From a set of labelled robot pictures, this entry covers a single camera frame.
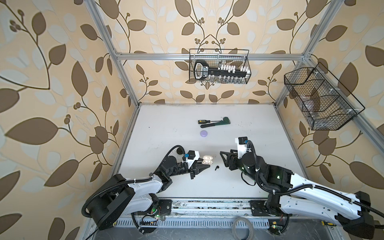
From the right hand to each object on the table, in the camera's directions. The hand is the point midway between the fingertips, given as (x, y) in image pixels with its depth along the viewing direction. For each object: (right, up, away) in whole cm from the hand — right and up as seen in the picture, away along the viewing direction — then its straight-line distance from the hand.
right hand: (224, 154), depth 70 cm
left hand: (-7, -5, +1) cm, 9 cm away
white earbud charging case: (-8, -3, +2) cm, 9 cm away
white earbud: (-9, -4, +1) cm, 10 cm away
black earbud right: (-1, -12, +17) cm, 21 cm away
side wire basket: (+50, +24, +3) cm, 56 cm away
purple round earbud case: (-9, +7, +32) cm, 34 cm away
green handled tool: (+8, +15, +40) cm, 44 cm away
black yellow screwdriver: (-7, +15, +38) cm, 42 cm away
